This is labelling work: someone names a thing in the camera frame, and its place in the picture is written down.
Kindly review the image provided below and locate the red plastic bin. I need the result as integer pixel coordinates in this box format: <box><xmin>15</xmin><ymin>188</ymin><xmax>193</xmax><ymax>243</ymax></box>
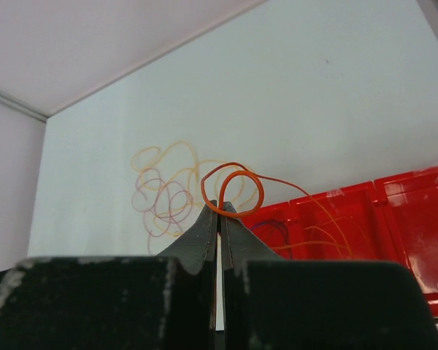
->
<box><xmin>243</xmin><ymin>166</ymin><xmax>438</xmax><ymax>317</ymax></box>

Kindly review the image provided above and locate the yellow thin cable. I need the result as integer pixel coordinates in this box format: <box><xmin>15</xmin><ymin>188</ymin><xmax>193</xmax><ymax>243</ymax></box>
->
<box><xmin>130</xmin><ymin>140</ymin><xmax>258</xmax><ymax>238</ymax></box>

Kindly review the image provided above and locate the orange thin cable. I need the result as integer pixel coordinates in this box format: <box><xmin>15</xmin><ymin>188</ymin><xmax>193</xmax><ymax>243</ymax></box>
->
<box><xmin>200</xmin><ymin>162</ymin><xmax>353</xmax><ymax>258</ymax></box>

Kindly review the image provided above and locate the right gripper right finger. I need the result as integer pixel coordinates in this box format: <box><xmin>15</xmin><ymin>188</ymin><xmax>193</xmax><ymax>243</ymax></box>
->
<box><xmin>220</xmin><ymin>203</ymin><xmax>438</xmax><ymax>349</ymax></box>

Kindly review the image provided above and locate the blue thin cable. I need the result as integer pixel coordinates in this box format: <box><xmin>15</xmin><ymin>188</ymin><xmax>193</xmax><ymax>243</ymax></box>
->
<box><xmin>250</xmin><ymin>219</ymin><xmax>291</xmax><ymax>252</ymax></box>

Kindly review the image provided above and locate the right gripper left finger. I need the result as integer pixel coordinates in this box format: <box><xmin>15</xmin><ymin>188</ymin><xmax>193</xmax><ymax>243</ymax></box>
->
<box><xmin>0</xmin><ymin>208</ymin><xmax>218</xmax><ymax>349</ymax></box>

